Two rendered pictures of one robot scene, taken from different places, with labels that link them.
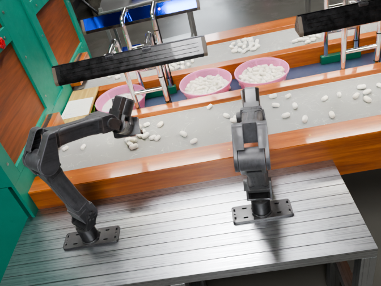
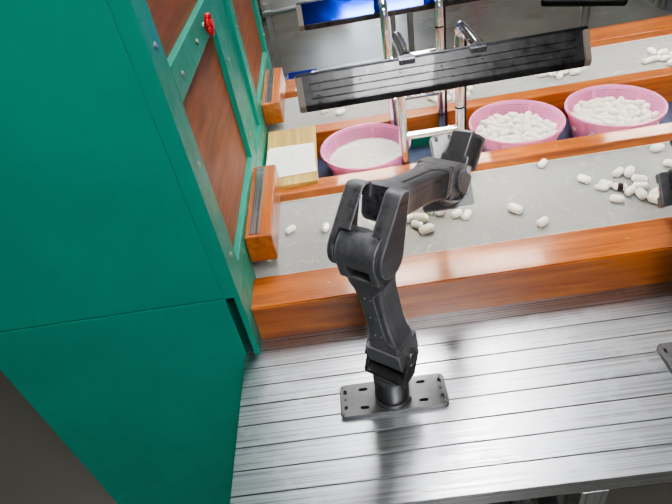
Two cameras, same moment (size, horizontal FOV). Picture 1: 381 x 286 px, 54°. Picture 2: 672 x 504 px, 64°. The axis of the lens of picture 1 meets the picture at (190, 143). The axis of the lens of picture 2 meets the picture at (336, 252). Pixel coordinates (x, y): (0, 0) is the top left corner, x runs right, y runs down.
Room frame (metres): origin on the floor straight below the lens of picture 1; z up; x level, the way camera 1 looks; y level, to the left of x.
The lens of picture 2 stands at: (0.31, 0.51, 1.54)
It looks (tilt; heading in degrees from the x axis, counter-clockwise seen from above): 39 degrees down; 357
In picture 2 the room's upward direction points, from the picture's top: 11 degrees counter-clockwise
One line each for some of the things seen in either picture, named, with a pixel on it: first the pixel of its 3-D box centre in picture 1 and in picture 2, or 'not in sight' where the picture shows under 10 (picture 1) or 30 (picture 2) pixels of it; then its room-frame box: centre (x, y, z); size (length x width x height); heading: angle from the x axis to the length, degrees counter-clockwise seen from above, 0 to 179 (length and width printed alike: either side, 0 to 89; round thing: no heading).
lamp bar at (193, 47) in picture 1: (128, 59); (439, 67); (1.40, 0.15, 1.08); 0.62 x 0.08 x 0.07; 83
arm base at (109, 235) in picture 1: (88, 231); (391, 384); (0.91, 0.42, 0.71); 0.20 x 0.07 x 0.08; 83
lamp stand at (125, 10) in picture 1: (149, 51); (410, 66); (1.88, 0.09, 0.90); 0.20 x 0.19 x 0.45; 83
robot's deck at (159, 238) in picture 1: (176, 180); (512, 291); (1.12, 0.09, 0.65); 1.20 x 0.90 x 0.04; 83
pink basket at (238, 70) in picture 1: (262, 78); (611, 119); (1.62, -0.43, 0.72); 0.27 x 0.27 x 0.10
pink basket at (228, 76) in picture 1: (206, 89); (515, 134); (1.65, -0.15, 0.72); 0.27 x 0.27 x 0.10
